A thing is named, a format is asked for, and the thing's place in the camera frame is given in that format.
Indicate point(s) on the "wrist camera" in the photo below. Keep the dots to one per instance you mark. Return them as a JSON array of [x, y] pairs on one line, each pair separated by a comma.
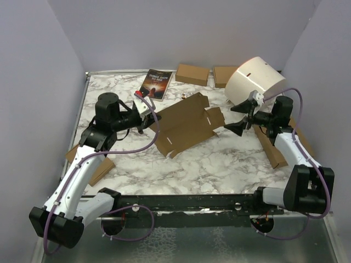
[[257, 97], [143, 104]]

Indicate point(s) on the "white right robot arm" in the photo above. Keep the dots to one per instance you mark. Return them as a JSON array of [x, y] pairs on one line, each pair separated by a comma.
[[309, 188]]

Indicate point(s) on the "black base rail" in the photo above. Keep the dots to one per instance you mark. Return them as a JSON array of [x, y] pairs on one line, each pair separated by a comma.
[[180, 211]]

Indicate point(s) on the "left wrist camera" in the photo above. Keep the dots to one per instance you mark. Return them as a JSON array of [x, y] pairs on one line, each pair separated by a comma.
[[143, 104]]

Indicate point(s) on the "cardboard box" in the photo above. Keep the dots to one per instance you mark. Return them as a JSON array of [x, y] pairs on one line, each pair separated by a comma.
[[222, 75], [105, 167], [192, 75], [277, 156], [186, 124]]

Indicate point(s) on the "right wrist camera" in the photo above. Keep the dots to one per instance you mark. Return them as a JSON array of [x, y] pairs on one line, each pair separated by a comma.
[[257, 97]]

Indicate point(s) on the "white cylindrical drum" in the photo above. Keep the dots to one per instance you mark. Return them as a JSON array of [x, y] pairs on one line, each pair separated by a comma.
[[254, 74]]

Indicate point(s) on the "Three Days To See book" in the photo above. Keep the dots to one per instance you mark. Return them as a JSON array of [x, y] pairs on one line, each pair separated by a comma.
[[155, 84]]

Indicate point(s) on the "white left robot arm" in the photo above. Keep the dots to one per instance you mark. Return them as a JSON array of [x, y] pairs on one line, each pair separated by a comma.
[[62, 218]]

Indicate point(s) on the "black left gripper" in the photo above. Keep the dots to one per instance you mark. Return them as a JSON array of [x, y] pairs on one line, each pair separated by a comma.
[[149, 120]]

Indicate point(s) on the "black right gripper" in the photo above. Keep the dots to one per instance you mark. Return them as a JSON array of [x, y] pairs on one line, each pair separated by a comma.
[[238, 127]]

